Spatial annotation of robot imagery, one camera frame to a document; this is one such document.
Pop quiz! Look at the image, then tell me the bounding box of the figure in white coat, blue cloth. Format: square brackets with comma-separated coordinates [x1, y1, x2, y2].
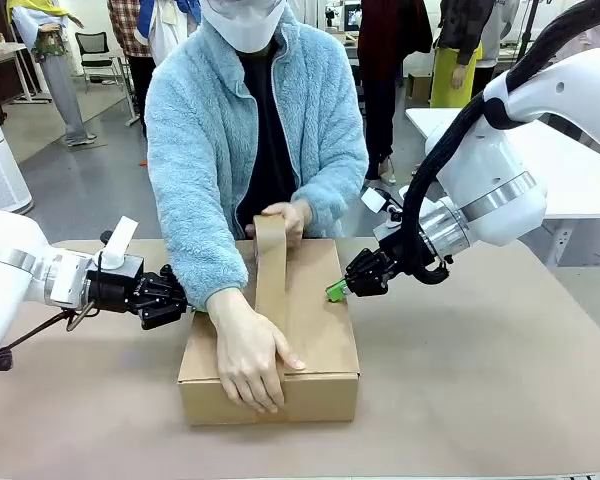
[139, 0, 202, 67]

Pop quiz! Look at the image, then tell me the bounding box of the wooden top table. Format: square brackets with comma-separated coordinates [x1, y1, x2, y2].
[0, 41, 42, 105]

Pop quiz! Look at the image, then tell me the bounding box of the figure with yellow apron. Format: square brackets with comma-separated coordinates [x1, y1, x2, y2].
[429, 0, 497, 110]

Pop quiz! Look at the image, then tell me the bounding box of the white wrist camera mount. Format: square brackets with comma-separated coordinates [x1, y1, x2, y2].
[99, 215, 140, 267]
[361, 185, 407, 232]

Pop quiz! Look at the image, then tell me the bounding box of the person in blue fleece jacket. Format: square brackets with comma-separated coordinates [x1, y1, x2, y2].
[144, 0, 371, 314]

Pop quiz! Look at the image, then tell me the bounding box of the computer monitor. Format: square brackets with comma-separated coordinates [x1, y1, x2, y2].
[343, 1, 364, 30]

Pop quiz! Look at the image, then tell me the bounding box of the person's left forearm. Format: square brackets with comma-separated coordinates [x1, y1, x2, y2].
[292, 162, 371, 237]

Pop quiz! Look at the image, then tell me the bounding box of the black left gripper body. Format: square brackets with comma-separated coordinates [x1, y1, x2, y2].
[87, 255, 150, 316]

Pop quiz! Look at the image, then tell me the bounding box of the white face mask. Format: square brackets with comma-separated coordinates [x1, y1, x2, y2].
[199, 0, 288, 54]

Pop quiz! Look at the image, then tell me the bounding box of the black office chair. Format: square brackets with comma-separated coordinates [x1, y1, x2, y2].
[74, 30, 125, 95]

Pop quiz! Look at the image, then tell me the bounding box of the white side table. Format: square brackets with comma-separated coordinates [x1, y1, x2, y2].
[404, 106, 600, 222]

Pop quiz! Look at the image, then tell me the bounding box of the person in dark red top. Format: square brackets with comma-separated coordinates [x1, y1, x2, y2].
[356, 0, 435, 185]

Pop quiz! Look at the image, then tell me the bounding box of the brown packing tape strip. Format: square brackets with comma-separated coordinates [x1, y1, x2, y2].
[252, 213, 301, 372]

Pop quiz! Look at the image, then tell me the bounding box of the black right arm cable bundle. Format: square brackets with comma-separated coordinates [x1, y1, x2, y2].
[398, 0, 600, 287]

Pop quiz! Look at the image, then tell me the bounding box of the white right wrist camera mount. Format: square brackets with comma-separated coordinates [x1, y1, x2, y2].
[361, 185, 407, 232]

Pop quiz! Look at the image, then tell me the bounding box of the person's right forearm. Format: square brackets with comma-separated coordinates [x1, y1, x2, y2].
[158, 199, 252, 314]

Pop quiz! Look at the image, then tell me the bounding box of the mannequin in grey trousers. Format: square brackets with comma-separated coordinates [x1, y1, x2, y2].
[7, 0, 99, 148]

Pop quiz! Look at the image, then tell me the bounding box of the person's left hand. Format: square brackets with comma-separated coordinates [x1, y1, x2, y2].
[260, 199, 314, 250]

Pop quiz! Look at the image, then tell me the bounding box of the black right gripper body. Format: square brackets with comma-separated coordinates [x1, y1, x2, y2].
[376, 229, 434, 290]

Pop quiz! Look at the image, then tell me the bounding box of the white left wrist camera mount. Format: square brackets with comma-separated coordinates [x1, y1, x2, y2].
[99, 215, 140, 267]

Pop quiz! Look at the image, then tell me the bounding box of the person in plaid shirt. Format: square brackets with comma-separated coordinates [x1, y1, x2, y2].
[106, 0, 157, 139]

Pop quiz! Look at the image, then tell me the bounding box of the cardboard box on floor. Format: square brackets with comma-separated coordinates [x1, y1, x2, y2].
[406, 71, 434, 104]

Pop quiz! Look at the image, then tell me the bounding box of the brown cardboard box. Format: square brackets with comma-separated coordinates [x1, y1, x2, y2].
[177, 238, 362, 428]

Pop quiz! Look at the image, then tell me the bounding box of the dark left arm cable sleeve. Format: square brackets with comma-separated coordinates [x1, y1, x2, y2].
[0, 299, 81, 373]

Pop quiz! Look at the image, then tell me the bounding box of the person's right hand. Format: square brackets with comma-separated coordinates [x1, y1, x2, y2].
[206, 288, 309, 415]

